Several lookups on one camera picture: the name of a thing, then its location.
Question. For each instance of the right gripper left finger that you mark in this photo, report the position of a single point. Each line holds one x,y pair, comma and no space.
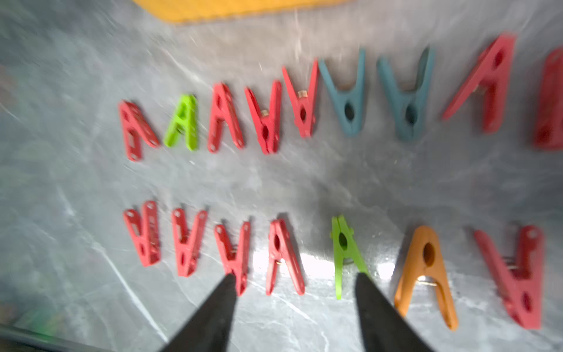
209,328

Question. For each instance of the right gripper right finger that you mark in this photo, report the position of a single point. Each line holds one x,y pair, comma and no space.
382,327

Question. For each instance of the orange clothespin row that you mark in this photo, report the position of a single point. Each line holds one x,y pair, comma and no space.
424,259

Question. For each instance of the green clothespin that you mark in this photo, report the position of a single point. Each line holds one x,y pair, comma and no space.
183,123
345,247

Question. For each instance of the red clothespin second row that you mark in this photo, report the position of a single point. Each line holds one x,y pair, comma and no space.
520,287

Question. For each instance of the teal clothespin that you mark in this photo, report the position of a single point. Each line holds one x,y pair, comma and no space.
408,107
348,104

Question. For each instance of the yellow plastic storage box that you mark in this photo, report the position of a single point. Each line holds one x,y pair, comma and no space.
180,11

